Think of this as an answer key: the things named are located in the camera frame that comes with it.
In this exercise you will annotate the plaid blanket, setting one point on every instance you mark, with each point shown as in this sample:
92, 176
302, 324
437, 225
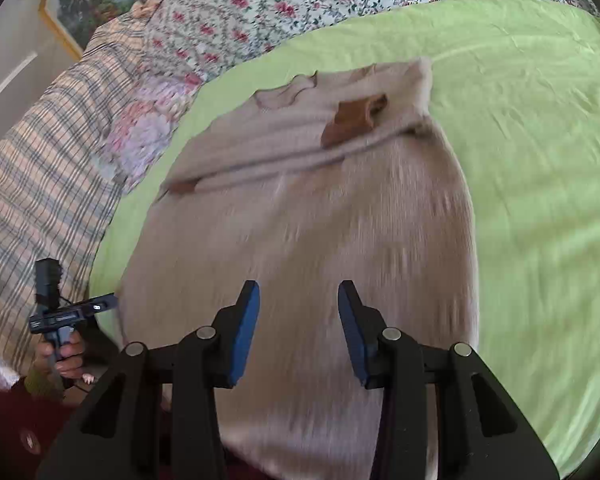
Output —
45, 180

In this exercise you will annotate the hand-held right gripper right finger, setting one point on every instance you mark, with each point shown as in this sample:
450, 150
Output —
352, 332

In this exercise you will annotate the person's left forearm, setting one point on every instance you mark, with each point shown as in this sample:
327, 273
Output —
40, 385

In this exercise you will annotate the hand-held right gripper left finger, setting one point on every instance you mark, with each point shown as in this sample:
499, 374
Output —
245, 332

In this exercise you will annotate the person's left hand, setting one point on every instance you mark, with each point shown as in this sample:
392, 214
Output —
69, 357

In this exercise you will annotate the light green bed sheet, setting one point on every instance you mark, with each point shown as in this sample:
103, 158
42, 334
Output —
530, 200

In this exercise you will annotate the beige knit sweater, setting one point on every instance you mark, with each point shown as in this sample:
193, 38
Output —
310, 250

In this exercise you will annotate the white door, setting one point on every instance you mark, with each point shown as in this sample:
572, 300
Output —
5, 55

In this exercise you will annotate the floral quilt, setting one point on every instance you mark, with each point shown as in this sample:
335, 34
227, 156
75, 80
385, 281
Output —
280, 5

